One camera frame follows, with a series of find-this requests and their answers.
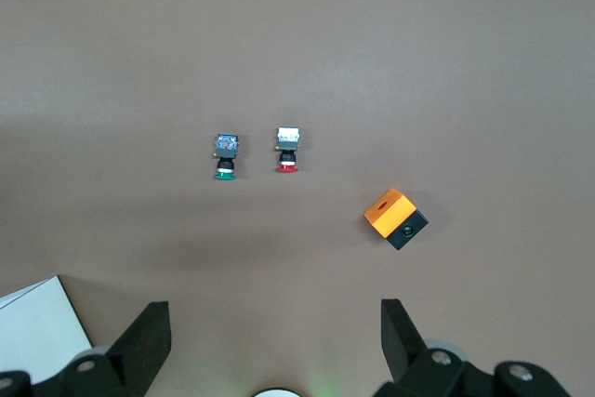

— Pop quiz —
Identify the green push button switch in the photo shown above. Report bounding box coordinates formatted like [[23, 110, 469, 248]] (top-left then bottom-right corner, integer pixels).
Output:
[[211, 133, 240, 181]]

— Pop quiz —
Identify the orange black switch box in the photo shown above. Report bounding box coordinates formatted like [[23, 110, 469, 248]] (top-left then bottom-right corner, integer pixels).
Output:
[[363, 188, 430, 252]]

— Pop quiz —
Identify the red push button switch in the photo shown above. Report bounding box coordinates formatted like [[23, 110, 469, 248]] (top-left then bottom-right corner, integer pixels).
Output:
[[273, 126, 301, 174]]

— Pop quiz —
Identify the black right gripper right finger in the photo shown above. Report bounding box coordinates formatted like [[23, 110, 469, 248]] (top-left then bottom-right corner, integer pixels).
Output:
[[374, 298, 498, 397]]

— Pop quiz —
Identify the white drawer cabinet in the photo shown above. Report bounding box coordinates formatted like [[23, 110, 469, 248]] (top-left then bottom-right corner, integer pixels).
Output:
[[0, 274, 94, 384]]

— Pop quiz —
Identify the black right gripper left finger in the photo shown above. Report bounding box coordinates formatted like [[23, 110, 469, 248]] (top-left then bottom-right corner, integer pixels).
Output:
[[62, 301, 172, 397]]

